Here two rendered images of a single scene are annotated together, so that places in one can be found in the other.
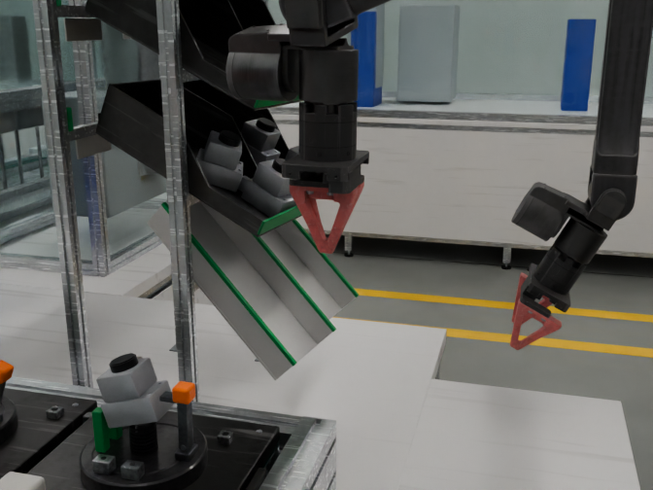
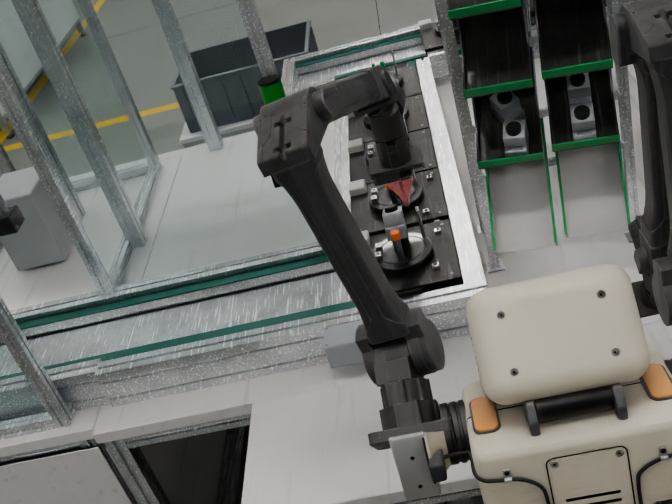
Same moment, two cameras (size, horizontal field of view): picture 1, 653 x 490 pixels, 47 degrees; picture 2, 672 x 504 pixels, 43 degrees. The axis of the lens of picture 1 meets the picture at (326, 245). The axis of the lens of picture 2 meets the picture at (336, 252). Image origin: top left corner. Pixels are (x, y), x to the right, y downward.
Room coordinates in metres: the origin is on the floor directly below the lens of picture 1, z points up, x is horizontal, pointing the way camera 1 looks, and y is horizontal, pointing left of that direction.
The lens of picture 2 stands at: (0.45, -1.38, 2.06)
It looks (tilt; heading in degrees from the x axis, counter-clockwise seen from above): 32 degrees down; 84
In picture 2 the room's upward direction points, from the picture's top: 18 degrees counter-clockwise
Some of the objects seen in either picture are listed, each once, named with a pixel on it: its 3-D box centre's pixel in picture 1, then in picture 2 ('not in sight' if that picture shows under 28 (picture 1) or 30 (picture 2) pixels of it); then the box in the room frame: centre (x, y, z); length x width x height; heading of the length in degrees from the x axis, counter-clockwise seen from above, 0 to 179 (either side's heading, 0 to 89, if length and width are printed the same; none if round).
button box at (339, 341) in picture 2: not in sight; (375, 337); (0.61, 0.02, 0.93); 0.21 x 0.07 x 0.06; 165
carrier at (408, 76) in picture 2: not in sight; (379, 75); (1.00, 1.16, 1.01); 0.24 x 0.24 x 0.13; 75
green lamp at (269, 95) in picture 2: not in sight; (272, 92); (0.59, 0.37, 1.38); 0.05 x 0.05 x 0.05
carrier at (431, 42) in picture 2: not in sight; (452, 17); (1.37, 1.42, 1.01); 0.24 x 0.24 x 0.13; 75
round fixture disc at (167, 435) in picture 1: (145, 456); (402, 253); (0.75, 0.20, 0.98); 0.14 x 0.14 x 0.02
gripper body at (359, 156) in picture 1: (327, 138); (393, 151); (0.74, 0.00, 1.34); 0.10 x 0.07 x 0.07; 165
